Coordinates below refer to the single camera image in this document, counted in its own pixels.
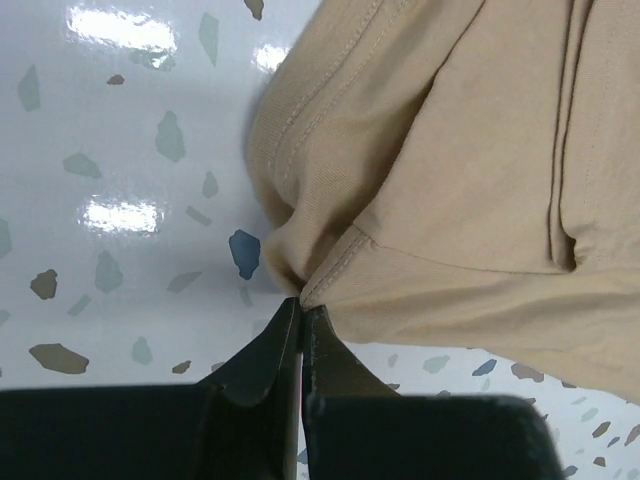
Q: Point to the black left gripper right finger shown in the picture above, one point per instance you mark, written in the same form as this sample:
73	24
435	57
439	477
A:
357	427

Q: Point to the beige t shirt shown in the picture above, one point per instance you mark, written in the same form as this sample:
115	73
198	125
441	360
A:
463	174

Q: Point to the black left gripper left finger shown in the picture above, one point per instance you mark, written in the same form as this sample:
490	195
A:
239	422

